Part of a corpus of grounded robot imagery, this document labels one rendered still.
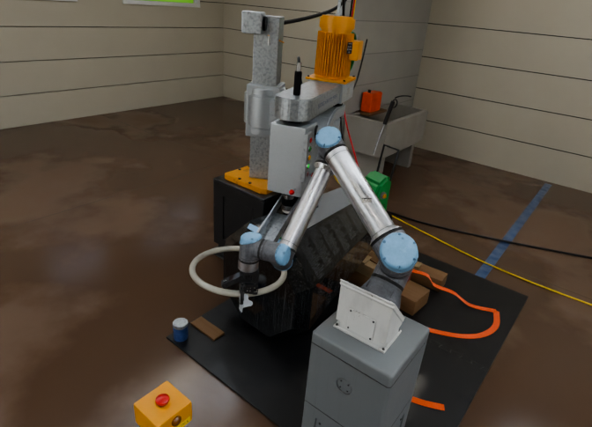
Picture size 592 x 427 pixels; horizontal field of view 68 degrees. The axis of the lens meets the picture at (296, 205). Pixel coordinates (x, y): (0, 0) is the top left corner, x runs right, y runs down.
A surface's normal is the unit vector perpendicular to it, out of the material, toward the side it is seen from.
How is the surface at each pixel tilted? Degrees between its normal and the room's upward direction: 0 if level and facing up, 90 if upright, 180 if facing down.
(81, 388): 0
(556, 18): 90
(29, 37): 90
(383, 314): 90
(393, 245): 50
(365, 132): 90
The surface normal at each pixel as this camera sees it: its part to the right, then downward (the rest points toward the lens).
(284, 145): -0.36, 0.37
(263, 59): -0.15, 0.41
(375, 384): -0.61, 0.29
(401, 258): -0.11, -0.28
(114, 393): 0.07, -0.90
